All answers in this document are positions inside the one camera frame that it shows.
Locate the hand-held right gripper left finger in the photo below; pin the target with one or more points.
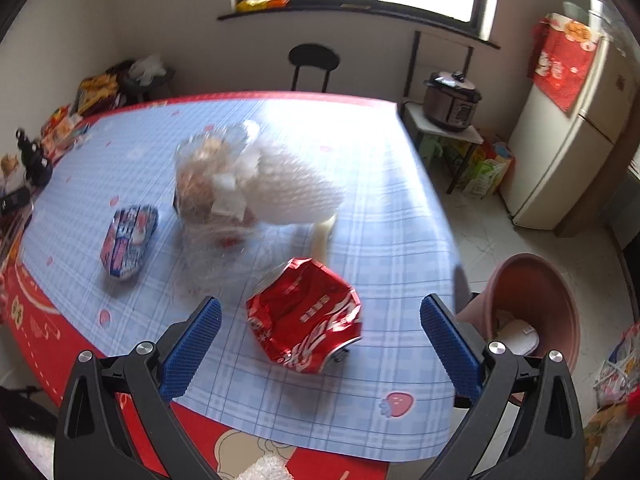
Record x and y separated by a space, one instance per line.
192 347

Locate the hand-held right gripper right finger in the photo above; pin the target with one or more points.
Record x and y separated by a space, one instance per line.
450 350

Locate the brown plastic bin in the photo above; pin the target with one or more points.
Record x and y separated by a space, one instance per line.
530 290

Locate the crushed red soda can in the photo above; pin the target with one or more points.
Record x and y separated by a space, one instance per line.
300 310

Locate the red blue printed packet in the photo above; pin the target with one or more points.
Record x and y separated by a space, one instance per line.
127 240

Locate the small cream bottle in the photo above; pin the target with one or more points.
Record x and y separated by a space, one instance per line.
322 237

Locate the clear plastic bag with food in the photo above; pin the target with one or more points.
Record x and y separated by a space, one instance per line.
200 170

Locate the white foam fruit net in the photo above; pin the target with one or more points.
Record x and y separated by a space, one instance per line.
295 185

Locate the white fluffy cloth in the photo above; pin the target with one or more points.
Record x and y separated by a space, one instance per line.
262 470

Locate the blue plaid tablecloth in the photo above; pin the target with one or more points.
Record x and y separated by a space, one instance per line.
375 210

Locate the pile of plastic shopping bags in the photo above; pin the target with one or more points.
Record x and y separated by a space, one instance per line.
615 370

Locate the green white shopping bag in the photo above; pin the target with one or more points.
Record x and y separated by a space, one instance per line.
480 177

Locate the orange shopping bag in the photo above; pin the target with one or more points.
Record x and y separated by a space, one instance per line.
502 152

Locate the cream refrigerator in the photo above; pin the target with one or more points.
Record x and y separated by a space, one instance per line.
555 160

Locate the black flat device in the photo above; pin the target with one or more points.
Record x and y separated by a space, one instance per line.
14 200

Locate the electric pressure cooker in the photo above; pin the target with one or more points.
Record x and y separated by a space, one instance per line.
450 105

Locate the small black tripod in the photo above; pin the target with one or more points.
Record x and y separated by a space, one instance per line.
32 160

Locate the pile of colourful snack packets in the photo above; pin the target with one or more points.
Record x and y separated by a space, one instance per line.
62 130

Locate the dark corner stool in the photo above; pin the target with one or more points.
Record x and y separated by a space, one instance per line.
155 90

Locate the crumpled white plastic bag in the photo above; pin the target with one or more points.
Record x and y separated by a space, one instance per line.
147 67

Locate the red fridge cover cloth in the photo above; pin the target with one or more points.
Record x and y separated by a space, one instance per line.
562 70

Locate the black round-back chair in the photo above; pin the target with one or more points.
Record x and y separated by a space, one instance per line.
315 55

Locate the black window sill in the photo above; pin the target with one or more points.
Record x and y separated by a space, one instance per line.
350 14

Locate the yellow snack packet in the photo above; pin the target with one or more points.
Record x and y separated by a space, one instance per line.
262 3

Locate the black frame side table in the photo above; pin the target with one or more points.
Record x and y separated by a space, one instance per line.
417 117

